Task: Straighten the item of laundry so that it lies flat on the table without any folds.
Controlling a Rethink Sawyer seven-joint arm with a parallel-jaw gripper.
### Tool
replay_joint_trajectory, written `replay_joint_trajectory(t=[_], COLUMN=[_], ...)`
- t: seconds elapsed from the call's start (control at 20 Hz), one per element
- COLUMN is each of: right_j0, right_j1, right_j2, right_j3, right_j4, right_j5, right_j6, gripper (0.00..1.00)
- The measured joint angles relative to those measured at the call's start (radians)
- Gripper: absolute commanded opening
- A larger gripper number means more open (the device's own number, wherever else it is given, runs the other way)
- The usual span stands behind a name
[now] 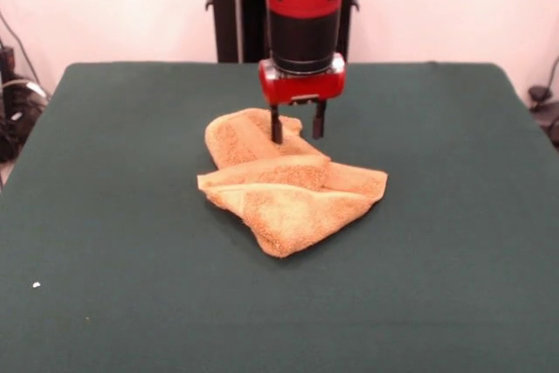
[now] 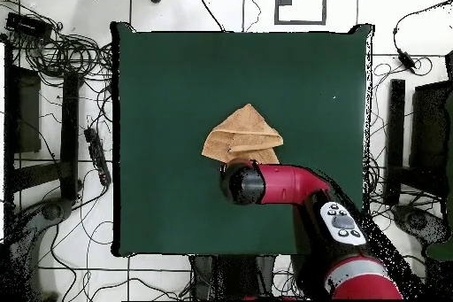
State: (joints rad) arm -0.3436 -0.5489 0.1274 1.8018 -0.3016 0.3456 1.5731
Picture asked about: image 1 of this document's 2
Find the black block with red dot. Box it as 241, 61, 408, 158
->
0, 44, 17, 69

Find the black cable bundle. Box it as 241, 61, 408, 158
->
0, 84, 49, 163

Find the dark green table cloth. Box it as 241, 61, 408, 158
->
0, 61, 559, 373

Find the white cable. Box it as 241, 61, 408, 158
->
0, 79, 48, 101

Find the black equipment base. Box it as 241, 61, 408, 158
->
531, 100, 559, 147

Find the dark grey round knob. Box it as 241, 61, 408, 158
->
528, 85, 552, 103

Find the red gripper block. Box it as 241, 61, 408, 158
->
257, 52, 349, 145

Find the black stand column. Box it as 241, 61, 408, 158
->
204, 0, 363, 65

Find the tan terry towel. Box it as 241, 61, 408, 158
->
196, 107, 390, 259

